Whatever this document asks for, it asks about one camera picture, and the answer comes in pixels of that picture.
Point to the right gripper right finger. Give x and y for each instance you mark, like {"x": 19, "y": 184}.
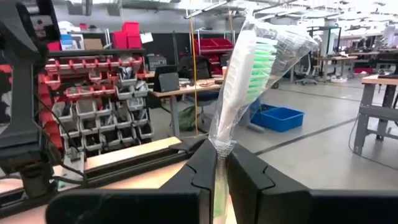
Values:
{"x": 248, "y": 174}

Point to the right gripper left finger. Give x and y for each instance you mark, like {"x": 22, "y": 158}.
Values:
{"x": 192, "y": 177}

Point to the green and white toothbrush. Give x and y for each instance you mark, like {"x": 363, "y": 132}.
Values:
{"x": 245, "y": 77}

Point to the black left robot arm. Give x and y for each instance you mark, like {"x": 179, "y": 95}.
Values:
{"x": 21, "y": 102}

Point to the green bag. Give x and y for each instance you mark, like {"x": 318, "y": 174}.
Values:
{"x": 187, "y": 119}

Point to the blue plastic tote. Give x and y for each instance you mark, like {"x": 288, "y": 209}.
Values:
{"x": 280, "y": 119}

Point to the wooden office desk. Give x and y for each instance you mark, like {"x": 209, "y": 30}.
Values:
{"x": 186, "y": 90}

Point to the black flat monitor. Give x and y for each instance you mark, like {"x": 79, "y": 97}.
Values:
{"x": 166, "y": 79}

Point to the black backpack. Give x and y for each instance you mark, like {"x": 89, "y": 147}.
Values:
{"x": 194, "y": 67}

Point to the storage bin rack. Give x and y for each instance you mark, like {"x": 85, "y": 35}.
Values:
{"x": 102, "y": 102}

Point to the grey office chair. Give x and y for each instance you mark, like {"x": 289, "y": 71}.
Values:
{"x": 306, "y": 67}

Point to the shelf of red bins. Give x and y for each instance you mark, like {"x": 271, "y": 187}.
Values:
{"x": 214, "y": 45}

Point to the grey metal workbench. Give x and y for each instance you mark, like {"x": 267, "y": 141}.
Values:
{"x": 373, "y": 109}

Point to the wooden desk with legs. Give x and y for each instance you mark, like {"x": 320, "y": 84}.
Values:
{"x": 339, "y": 59}

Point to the white paper sheet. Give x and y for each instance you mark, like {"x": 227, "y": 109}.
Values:
{"x": 146, "y": 37}

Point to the stacked red bins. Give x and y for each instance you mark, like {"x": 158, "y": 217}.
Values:
{"x": 130, "y": 34}

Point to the brown cardboard box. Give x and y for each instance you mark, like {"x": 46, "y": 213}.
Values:
{"x": 93, "y": 44}

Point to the black aluminium table frame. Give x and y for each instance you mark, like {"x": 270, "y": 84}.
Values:
{"x": 140, "y": 165}

